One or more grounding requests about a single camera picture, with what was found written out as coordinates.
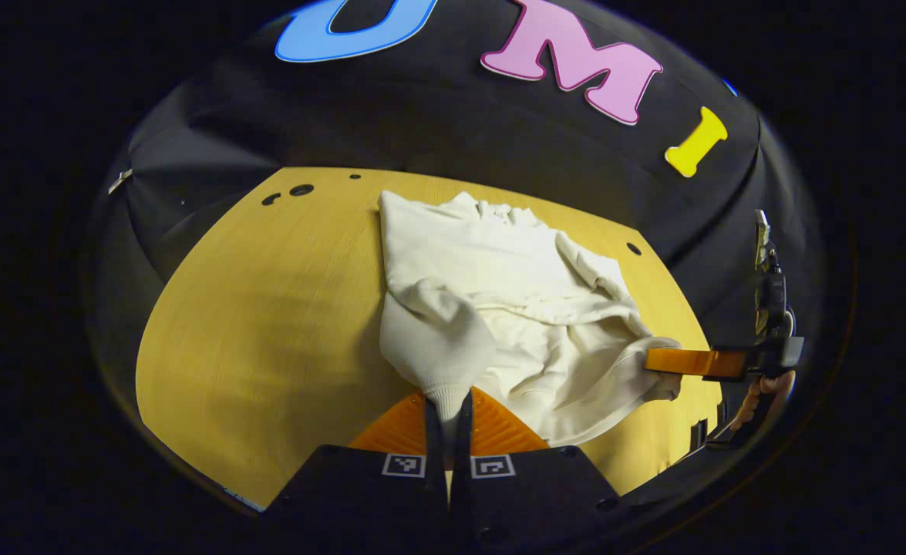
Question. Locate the small white cloth tag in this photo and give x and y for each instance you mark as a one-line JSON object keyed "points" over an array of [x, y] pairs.
{"points": [[119, 181]]}

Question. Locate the black backdrop cloth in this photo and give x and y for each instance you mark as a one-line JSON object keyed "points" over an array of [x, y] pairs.
{"points": [[437, 123]]}

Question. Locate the white garment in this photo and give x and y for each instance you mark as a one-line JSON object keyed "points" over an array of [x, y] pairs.
{"points": [[483, 254]]}

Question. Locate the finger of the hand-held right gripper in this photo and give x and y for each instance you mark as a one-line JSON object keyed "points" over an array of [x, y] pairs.
{"points": [[692, 362]]}

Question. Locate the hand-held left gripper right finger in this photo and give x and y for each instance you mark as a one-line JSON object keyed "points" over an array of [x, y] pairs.
{"points": [[462, 432]]}

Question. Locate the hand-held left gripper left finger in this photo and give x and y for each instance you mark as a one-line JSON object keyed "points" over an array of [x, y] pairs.
{"points": [[436, 432]]}

